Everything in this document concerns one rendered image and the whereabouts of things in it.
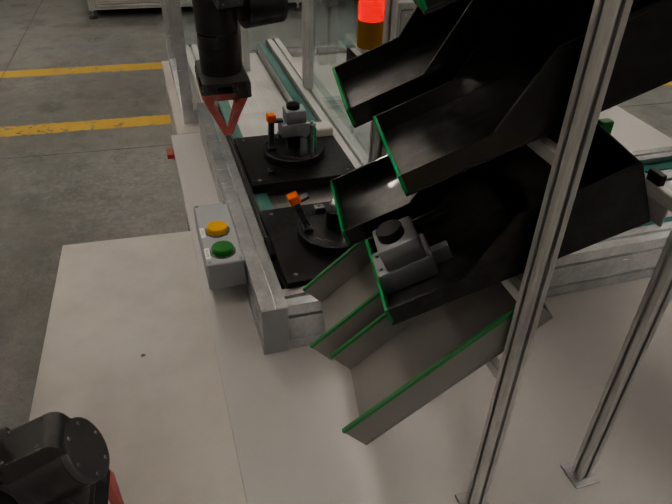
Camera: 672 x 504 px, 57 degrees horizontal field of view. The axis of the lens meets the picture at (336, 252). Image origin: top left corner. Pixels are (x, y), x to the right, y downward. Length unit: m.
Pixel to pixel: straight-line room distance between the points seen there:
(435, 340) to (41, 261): 2.35
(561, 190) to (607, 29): 0.14
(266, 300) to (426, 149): 0.51
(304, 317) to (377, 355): 0.23
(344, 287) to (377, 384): 0.19
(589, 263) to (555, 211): 0.70
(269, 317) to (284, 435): 0.19
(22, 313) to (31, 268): 0.30
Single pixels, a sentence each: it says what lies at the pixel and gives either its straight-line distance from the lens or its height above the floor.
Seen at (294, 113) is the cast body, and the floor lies 1.08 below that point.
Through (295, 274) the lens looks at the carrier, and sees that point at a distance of 1.07.
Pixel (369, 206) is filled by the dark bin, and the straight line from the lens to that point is 0.81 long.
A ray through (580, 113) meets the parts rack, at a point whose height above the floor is 1.44.
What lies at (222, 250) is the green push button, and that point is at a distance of 1.14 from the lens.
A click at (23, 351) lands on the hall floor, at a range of 2.53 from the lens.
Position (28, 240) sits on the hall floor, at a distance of 3.11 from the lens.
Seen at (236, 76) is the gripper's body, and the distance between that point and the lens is 0.90.
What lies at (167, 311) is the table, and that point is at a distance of 1.20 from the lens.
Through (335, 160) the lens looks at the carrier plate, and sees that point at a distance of 1.43.
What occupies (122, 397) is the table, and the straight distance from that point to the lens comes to 1.07.
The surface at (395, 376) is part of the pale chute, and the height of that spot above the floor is 1.04.
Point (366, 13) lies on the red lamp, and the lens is 1.20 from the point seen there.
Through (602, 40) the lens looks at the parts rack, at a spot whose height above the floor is 1.50.
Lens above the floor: 1.64
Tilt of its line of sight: 36 degrees down
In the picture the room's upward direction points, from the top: 2 degrees clockwise
